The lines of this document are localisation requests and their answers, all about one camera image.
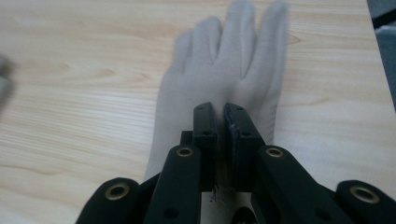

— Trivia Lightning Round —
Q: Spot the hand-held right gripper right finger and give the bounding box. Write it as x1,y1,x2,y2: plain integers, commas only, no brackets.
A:
222,102,267,192

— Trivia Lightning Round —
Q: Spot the beige glove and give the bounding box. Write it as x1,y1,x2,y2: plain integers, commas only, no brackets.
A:
143,0,290,224

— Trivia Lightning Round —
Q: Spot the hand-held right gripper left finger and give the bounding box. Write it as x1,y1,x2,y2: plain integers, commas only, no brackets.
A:
180,102,219,192

